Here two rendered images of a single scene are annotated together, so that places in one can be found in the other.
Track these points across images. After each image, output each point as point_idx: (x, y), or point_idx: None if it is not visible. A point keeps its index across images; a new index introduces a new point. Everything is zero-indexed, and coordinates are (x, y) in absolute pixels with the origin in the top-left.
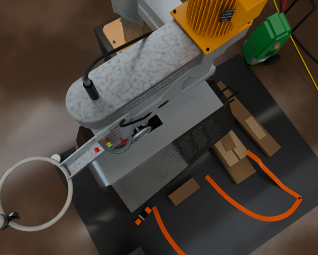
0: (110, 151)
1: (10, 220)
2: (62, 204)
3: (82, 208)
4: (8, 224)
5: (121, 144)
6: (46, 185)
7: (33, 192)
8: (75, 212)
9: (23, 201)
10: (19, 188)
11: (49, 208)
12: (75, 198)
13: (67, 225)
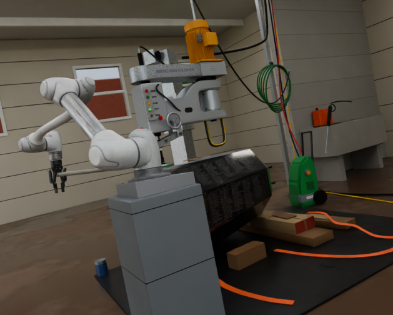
0: None
1: (60, 171)
2: (94, 297)
3: (119, 292)
4: (57, 173)
5: (164, 164)
6: (80, 290)
7: (62, 296)
8: (109, 299)
9: (47, 303)
10: (47, 297)
11: (76, 302)
12: (112, 289)
13: (95, 308)
